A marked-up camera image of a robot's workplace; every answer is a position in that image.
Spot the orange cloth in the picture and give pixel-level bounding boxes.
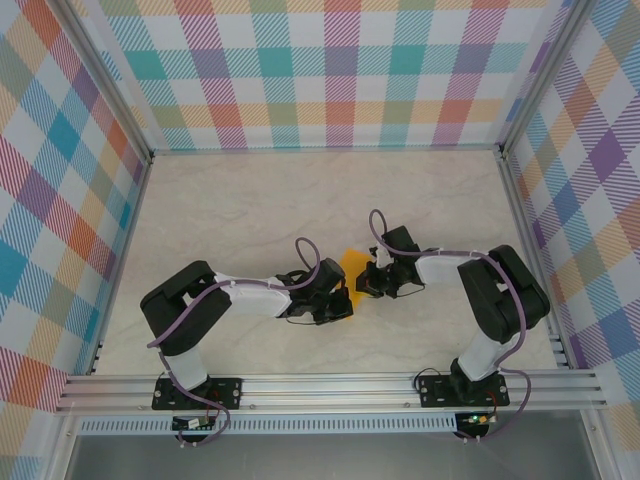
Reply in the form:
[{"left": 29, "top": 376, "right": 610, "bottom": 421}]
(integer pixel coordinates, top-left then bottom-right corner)
[{"left": 338, "top": 248, "right": 377, "bottom": 310}]

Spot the black circuit board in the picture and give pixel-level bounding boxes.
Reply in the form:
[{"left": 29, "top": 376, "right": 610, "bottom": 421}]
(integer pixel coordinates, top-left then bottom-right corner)
[{"left": 171, "top": 417, "right": 216, "bottom": 431}]

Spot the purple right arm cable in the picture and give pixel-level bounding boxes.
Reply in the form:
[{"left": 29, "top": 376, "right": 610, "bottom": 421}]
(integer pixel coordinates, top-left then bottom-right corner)
[{"left": 368, "top": 208, "right": 532, "bottom": 444}]

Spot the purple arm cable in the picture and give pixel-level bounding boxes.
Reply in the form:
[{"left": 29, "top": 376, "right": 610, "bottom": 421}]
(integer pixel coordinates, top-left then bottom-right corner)
[
  {"left": 147, "top": 237, "right": 322, "bottom": 447},
  {"left": 368, "top": 208, "right": 532, "bottom": 444}
]

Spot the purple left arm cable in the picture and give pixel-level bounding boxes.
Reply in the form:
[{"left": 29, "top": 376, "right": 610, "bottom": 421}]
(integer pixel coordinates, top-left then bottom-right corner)
[{"left": 147, "top": 237, "right": 322, "bottom": 447}]

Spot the wide aluminium mounting rail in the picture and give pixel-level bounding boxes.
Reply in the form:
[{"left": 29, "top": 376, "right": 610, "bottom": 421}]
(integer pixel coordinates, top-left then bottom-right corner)
[{"left": 54, "top": 369, "right": 609, "bottom": 414}]

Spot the slotted grey cable tray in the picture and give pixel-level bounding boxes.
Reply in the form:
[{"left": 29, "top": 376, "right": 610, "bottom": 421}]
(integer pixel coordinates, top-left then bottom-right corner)
[{"left": 77, "top": 414, "right": 459, "bottom": 435}]

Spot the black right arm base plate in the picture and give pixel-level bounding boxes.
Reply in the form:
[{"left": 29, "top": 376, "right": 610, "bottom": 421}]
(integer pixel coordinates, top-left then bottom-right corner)
[{"left": 418, "top": 374, "right": 510, "bottom": 409}]

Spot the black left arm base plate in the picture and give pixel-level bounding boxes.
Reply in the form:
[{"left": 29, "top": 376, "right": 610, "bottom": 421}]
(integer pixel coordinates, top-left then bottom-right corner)
[{"left": 152, "top": 377, "right": 244, "bottom": 411}]

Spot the aluminium frame rail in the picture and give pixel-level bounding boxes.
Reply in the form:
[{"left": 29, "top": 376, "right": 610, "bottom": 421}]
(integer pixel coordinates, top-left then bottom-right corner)
[
  {"left": 89, "top": 154, "right": 154, "bottom": 376},
  {"left": 497, "top": 152, "right": 574, "bottom": 371},
  {"left": 149, "top": 143, "right": 504, "bottom": 157}
]

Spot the aluminium frame post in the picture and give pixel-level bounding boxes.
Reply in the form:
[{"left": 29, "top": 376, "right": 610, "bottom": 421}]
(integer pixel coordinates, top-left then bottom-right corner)
[
  {"left": 499, "top": 0, "right": 591, "bottom": 156},
  {"left": 59, "top": 0, "right": 154, "bottom": 164}
]

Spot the aluminium frame bar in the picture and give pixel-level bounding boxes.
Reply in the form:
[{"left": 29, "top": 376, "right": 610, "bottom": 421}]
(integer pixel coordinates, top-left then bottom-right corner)
[
  {"left": 579, "top": 409, "right": 612, "bottom": 480},
  {"left": 47, "top": 412, "right": 84, "bottom": 480}
]

